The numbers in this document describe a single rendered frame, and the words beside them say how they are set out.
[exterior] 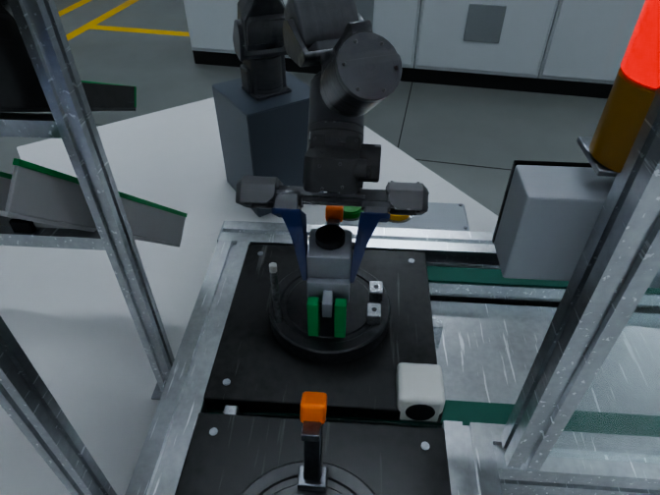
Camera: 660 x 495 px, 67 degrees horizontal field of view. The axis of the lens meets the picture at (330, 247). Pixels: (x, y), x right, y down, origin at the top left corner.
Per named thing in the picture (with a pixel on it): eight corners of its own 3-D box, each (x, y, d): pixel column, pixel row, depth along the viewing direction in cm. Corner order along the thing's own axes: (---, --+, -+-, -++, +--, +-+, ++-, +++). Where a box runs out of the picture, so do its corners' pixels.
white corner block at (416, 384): (394, 382, 54) (397, 359, 52) (436, 385, 54) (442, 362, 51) (395, 422, 51) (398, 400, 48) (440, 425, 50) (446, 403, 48)
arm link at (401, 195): (251, 133, 55) (239, 117, 49) (423, 138, 54) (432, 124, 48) (247, 207, 55) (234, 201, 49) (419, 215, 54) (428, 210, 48)
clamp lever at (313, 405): (302, 466, 43) (302, 389, 40) (325, 467, 43) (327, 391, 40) (296, 499, 39) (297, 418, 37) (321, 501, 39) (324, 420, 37)
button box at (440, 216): (328, 227, 82) (328, 195, 78) (458, 232, 81) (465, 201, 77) (325, 255, 77) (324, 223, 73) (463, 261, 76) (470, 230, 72)
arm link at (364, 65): (280, 27, 52) (304, -35, 40) (355, 20, 54) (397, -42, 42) (304, 137, 52) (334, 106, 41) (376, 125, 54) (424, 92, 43)
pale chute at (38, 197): (91, 232, 68) (97, 199, 68) (181, 247, 65) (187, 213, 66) (-133, 192, 40) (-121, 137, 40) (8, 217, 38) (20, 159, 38)
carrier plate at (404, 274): (249, 253, 70) (247, 242, 68) (423, 262, 69) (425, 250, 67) (205, 409, 52) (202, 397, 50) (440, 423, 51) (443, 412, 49)
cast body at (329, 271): (312, 260, 58) (311, 212, 53) (351, 262, 58) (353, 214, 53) (305, 316, 51) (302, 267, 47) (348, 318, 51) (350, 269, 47)
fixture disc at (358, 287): (279, 270, 65) (278, 258, 63) (388, 275, 64) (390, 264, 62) (260, 359, 54) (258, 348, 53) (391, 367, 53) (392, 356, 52)
